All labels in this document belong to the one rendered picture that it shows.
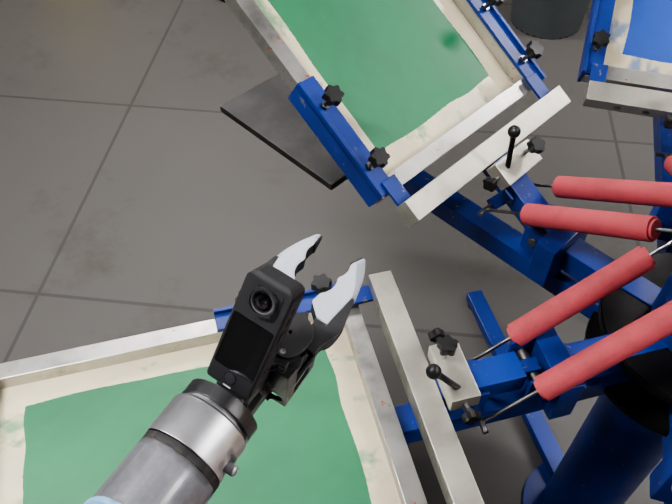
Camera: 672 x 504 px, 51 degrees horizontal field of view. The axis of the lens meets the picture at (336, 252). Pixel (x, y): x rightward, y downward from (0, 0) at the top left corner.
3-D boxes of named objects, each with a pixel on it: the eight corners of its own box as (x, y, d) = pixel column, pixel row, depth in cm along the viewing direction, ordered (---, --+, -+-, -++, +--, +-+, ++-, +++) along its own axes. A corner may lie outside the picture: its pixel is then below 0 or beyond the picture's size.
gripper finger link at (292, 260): (291, 253, 76) (256, 320, 70) (294, 219, 71) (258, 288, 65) (317, 263, 75) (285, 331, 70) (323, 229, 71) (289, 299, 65)
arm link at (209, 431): (142, 415, 56) (225, 471, 54) (178, 372, 58) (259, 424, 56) (151, 450, 62) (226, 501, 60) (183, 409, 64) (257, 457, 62)
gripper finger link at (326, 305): (355, 284, 74) (294, 337, 70) (363, 251, 70) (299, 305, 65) (377, 302, 73) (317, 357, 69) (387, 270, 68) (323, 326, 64)
